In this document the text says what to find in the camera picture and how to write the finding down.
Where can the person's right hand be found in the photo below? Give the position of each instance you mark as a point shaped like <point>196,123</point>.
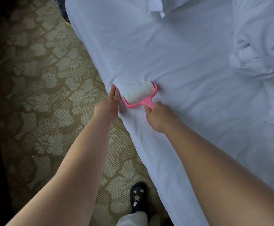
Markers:
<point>163,119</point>

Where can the person's left hand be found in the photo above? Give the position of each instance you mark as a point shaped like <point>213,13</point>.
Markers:
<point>107,110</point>

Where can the pink lint roller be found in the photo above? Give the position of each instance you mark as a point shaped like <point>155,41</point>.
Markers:
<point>137,93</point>

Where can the white bed sheet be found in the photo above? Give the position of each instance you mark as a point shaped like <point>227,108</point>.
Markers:
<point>188,68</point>

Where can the white pillow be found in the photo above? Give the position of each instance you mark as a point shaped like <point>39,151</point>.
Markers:
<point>160,3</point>

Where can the person's left forearm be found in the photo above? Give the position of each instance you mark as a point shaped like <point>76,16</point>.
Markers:
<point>66,181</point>

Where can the person's right forearm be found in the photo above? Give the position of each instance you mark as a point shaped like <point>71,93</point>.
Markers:
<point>221,176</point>

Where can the person's black left shoe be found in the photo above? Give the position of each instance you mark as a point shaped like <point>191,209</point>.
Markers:
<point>138,197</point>

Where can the person's black shoe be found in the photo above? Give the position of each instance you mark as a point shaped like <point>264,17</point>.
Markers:
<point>167,222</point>
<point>138,197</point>

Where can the person's black right shoe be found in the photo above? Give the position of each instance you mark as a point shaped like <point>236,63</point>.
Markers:
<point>167,222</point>

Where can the white duvet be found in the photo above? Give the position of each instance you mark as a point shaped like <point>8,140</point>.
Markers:
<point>264,44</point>

